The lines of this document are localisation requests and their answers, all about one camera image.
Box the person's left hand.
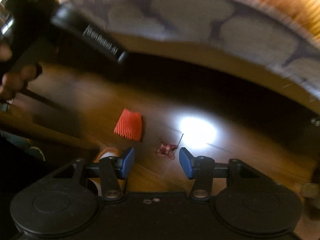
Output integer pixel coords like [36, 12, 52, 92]
[1, 41, 42, 102]

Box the small red white wrapper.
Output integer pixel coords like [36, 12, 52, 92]
[155, 134, 184, 160]

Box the orange foam net sleeve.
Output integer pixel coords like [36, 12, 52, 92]
[114, 108, 143, 141]

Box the metal bed leg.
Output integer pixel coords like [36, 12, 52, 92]
[310, 117, 320, 127]

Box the grey patterned quilt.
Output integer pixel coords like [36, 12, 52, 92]
[59, 0, 319, 97]

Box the wooden bed frame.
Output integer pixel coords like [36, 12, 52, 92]
[111, 33, 319, 114]

